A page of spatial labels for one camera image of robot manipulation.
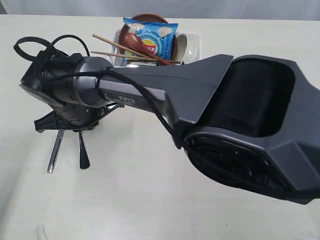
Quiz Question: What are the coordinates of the grey ceramic bowl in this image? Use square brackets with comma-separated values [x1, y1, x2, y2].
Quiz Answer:
[175, 33, 202, 64]

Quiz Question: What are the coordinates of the silver fork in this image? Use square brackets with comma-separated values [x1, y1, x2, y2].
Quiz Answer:
[78, 131, 90, 170]

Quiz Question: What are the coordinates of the upper wooden chopstick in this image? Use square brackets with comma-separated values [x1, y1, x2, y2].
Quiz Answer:
[92, 34, 150, 58]

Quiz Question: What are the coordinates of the silver table knife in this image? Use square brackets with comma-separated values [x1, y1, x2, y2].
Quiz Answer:
[47, 129, 65, 174]

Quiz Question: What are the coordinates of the wooden chopstick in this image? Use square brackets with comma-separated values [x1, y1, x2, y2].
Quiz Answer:
[92, 34, 150, 58]
[90, 51, 183, 64]

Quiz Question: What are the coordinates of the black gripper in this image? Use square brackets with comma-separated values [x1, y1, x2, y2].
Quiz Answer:
[34, 102, 124, 133]

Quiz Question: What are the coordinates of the white plastic woven basket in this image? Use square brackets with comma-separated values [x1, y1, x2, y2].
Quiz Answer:
[109, 27, 202, 68]

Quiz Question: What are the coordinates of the brown wooden spoon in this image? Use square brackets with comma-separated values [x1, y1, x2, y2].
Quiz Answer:
[123, 33, 172, 66]

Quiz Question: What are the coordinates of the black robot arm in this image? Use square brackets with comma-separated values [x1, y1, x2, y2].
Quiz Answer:
[20, 51, 320, 204]

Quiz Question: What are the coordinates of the blue chips bag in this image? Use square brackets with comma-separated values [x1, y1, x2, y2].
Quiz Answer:
[122, 16, 179, 61]

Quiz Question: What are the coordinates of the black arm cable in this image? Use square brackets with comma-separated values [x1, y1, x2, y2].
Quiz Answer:
[13, 34, 320, 198]

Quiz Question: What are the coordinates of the lower wooden chopstick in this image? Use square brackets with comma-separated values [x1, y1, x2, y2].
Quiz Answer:
[90, 51, 183, 64]

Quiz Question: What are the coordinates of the brown wooden plate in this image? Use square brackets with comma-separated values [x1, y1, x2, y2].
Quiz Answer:
[119, 13, 179, 62]

